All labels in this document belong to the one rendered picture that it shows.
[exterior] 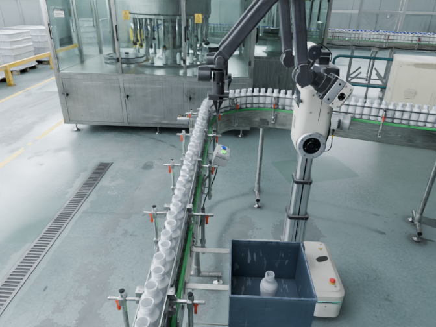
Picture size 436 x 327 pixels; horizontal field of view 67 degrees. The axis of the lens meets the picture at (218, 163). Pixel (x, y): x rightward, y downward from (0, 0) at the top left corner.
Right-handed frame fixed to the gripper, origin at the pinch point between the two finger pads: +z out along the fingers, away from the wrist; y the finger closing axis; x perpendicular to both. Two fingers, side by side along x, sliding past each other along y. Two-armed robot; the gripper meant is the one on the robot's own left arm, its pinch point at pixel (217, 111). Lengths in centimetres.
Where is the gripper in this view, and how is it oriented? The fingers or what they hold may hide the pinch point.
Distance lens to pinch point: 162.3
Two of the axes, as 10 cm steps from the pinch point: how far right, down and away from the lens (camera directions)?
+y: 10.0, 0.6, -0.3
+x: 0.5, -4.4, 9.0
